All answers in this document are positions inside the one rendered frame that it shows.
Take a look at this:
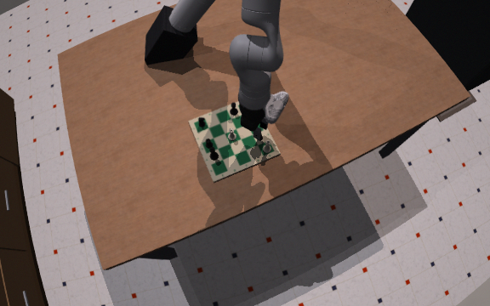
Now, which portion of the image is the green and cream chessboard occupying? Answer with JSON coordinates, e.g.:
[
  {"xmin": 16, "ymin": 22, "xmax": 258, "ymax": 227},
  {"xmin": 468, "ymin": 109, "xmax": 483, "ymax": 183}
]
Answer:
[{"xmin": 188, "ymin": 101, "xmax": 281, "ymax": 182}]

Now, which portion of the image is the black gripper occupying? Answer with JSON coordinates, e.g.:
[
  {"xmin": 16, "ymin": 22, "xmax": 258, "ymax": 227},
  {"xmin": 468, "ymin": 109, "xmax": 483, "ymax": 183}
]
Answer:
[{"xmin": 238, "ymin": 87, "xmax": 289, "ymax": 140}]

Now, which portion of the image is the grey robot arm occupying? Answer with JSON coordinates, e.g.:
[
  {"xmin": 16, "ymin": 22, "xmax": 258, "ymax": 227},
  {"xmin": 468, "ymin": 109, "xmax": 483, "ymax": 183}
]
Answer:
[{"xmin": 169, "ymin": 0, "xmax": 283, "ymax": 99}]

